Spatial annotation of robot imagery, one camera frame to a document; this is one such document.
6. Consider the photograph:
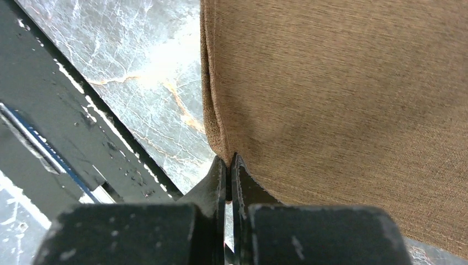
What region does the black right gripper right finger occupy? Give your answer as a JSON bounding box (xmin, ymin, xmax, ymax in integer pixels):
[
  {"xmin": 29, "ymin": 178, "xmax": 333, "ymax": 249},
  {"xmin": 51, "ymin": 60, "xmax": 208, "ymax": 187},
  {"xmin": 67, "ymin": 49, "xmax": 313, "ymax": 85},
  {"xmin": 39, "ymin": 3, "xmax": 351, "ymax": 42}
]
[{"xmin": 230, "ymin": 154, "xmax": 411, "ymax": 264}]

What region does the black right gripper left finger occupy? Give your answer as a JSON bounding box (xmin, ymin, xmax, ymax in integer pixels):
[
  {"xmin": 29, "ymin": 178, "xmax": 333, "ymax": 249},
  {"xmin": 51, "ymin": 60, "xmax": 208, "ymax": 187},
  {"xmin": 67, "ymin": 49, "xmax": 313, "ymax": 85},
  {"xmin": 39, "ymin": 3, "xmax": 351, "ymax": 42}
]
[{"xmin": 33, "ymin": 157, "xmax": 226, "ymax": 264}]

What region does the brown cloth napkin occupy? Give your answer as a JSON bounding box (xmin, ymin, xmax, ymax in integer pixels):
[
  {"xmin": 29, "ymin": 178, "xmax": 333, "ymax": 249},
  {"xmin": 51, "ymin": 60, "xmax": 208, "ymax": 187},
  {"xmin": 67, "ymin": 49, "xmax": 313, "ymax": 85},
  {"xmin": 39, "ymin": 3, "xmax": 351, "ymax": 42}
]
[{"xmin": 200, "ymin": 1, "xmax": 467, "ymax": 258}]

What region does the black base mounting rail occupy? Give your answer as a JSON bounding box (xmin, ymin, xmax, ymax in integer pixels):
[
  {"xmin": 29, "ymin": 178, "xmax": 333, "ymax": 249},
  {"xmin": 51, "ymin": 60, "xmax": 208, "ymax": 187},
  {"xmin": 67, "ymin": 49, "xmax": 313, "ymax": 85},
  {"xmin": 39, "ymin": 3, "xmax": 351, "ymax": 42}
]
[{"xmin": 1, "ymin": 1, "xmax": 182, "ymax": 219}]

